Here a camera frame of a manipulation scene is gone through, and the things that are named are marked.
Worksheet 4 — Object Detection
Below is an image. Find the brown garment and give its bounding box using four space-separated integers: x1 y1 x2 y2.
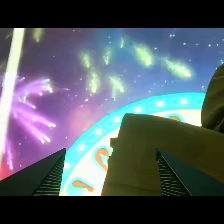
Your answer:
101 63 224 197

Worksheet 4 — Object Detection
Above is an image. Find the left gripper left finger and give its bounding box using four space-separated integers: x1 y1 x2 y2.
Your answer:
0 147 67 197

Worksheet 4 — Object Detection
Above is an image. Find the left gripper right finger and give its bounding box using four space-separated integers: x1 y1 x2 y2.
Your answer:
155 148 224 197

